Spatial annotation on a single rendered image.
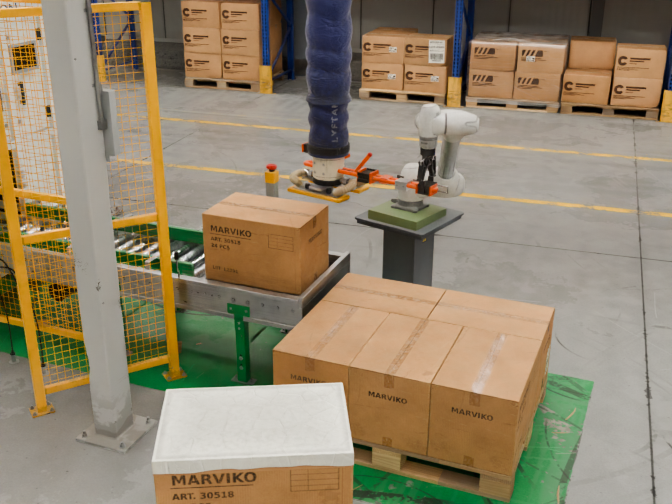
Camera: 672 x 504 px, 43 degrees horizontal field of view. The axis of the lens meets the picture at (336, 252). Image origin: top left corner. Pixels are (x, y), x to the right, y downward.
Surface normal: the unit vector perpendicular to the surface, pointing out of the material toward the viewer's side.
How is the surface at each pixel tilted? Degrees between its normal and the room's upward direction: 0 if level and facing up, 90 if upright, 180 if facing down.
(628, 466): 0
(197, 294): 90
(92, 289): 89
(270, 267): 90
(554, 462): 0
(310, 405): 0
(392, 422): 90
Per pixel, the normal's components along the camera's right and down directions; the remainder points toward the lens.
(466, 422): -0.38, 0.36
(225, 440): 0.00, -0.92
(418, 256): 0.79, 0.24
